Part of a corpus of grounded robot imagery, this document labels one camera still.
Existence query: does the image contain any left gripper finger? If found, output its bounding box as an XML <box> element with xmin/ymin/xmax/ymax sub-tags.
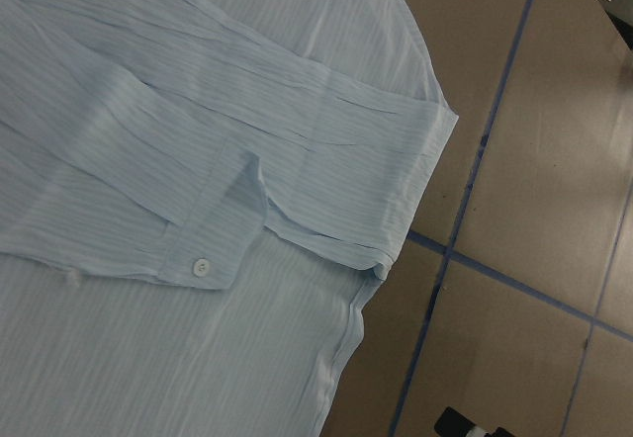
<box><xmin>433</xmin><ymin>406</ymin><xmax>514</xmax><ymax>437</ymax></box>

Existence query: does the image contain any light blue button-up shirt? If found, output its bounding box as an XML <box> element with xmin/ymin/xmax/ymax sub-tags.
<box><xmin>1</xmin><ymin>0</ymin><xmax>457</xmax><ymax>436</ymax></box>

